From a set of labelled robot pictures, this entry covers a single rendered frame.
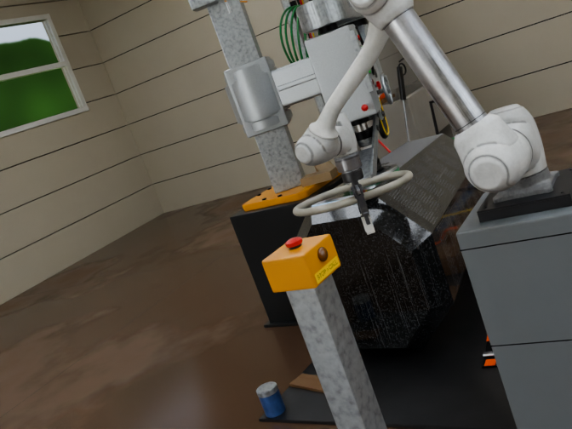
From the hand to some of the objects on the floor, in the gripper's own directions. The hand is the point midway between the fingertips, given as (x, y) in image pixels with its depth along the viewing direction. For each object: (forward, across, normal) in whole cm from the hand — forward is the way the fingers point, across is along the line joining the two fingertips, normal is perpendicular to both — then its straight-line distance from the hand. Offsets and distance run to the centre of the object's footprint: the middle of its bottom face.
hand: (368, 223), depth 241 cm
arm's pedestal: (+84, -20, -52) cm, 101 cm away
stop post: (+90, -86, +20) cm, 126 cm away
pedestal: (+73, +176, +25) cm, 192 cm away
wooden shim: (+79, +68, +44) cm, 113 cm away
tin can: (+80, +54, +63) cm, 115 cm away
